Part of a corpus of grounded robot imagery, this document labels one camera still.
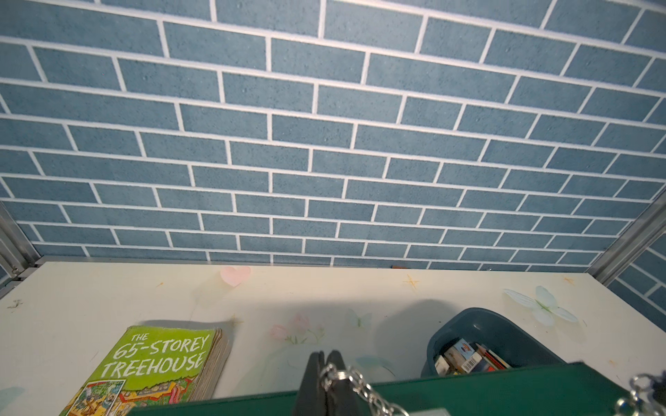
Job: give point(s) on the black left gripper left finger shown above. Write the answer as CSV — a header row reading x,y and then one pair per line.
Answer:
x,y
311,397

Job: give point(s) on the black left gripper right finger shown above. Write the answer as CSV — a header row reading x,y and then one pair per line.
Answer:
x,y
340,397

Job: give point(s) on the green jewelry box beige lining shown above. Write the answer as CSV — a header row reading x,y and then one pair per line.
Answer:
x,y
565,389

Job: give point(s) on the teal plastic tray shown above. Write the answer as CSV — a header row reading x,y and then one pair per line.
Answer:
x,y
493,331

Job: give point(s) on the green treehouse paperback book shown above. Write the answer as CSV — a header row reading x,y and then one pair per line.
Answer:
x,y
154,367

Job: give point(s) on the aluminium left corner post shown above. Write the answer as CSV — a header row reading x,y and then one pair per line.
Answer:
x,y
19,258

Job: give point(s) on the aluminium corner post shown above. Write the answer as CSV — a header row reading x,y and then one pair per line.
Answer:
x,y
19,258
636,239

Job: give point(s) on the aluminium right corner post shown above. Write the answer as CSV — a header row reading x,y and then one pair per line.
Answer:
x,y
636,239

